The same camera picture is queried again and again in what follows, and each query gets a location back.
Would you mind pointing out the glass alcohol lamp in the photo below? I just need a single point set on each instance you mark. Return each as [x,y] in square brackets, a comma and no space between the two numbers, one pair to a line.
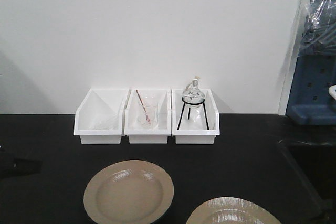
[192,96]

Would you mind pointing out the glass beaker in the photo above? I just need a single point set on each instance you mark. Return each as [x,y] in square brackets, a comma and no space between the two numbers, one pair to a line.
[148,113]

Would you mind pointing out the blue grey drying pegboard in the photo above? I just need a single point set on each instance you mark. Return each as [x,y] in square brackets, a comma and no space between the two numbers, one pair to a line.
[309,101]

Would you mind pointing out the right white storage bin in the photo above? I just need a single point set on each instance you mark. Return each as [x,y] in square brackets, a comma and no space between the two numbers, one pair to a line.
[195,125]

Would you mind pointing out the white storage bin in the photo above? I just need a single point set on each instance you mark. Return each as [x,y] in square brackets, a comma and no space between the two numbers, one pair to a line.
[133,130]
[195,125]
[100,117]

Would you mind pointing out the clear plastic bag of pegs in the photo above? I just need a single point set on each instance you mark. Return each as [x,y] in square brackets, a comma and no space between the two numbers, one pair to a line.
[319,32]

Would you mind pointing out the red striped stirring rod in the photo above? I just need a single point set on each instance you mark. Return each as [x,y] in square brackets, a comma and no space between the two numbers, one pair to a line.
[143,106]

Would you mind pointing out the beige round plate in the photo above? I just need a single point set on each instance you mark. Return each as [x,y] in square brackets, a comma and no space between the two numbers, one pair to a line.
[132,191]
[230,210]

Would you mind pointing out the black lab sink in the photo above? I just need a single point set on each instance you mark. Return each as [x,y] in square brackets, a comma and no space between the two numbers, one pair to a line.
[314,164]

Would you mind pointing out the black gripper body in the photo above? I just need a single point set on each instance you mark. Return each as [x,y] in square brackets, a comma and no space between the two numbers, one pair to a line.
[12,166]

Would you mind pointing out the white gooseneck lab faucet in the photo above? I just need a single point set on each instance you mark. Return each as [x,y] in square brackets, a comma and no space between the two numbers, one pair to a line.
[332,91]

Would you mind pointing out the left white storage bin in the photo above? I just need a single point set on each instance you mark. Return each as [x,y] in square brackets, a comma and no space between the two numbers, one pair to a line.
[100,117]

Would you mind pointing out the middle white storage bin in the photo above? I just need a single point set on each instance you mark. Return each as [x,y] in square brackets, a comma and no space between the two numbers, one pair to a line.
[133,130]

